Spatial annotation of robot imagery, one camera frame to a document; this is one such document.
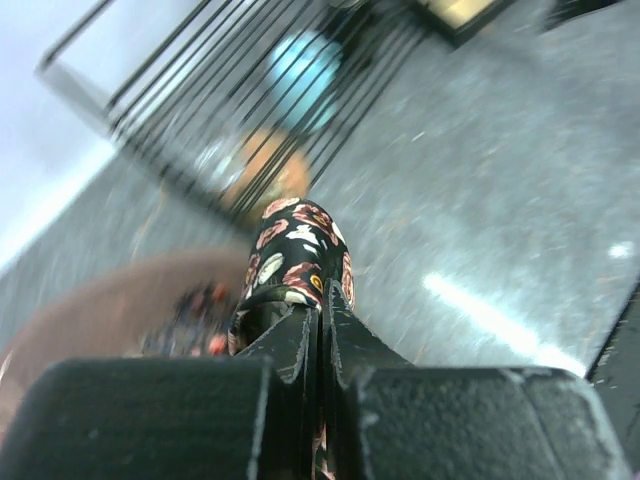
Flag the pink plastic basket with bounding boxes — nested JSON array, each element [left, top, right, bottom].
[[1, 246, 248, 431]]

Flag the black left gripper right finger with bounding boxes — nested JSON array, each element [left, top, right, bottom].
[[321, 279, 413, 479]]

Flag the black wire rack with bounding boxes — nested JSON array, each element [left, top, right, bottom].
[[37, 1, 429, 225]]

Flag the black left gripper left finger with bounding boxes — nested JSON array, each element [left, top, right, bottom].
[[240, 307, 319, 479]]

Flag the wooden tie storage box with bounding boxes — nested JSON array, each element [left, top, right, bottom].
[[408, 0, 515, 48]]

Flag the dark floral tie in basket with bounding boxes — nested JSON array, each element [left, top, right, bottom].
[[136, 282, 238, 357]]

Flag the black floral rose tie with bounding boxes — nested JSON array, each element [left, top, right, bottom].
[[227, 197, 355, 356]]

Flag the brown ceramic bowl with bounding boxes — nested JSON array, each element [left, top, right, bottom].
[[220, 128, 311, 223]]

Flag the light blue mug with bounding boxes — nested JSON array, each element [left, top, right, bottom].
[[267, 30, 342, 133]]

